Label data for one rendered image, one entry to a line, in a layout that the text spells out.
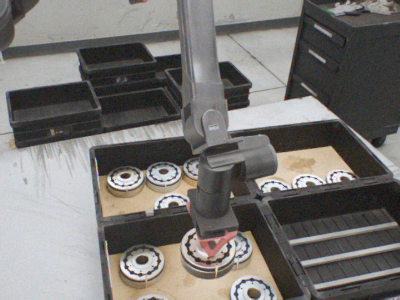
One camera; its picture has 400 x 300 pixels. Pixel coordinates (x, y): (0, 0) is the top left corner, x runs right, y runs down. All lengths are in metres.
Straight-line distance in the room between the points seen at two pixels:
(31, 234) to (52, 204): 0.13
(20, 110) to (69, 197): 0.97
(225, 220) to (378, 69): 2.02
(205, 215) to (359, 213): 0.66
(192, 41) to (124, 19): 3.41
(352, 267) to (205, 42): 0.68
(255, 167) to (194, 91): 0.15
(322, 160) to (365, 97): 1.29
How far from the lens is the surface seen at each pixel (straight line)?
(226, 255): 0.81
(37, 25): 4.00
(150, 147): 1.27
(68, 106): 2.31
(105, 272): 0.93
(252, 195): 1.10
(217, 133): 0.66
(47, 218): 1.39
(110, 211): 1.19
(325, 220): 1.24
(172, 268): 1.06
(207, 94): 0.68
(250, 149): 0.70
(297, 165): 1.39
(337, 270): 1.13
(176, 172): 1.26
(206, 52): 0.71
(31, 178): 1.55
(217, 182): 0.67
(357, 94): 2.63
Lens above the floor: 1.67
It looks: 37 degrees down
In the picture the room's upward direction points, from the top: 4 degrees clockwise
